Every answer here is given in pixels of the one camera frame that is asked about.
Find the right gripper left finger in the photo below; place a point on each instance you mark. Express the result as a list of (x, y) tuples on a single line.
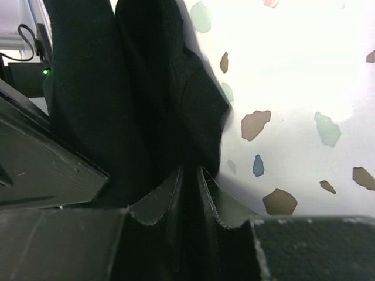
[(140, 242)]

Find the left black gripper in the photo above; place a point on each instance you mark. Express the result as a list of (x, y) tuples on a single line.
[(38, 170)]

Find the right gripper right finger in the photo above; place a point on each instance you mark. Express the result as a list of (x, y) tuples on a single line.
[(240, 245)]

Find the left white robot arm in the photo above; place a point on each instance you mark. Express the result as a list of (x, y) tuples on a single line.
[(25, 75)]

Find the black t shirt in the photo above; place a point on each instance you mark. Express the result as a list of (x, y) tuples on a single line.
[(127, 93)]

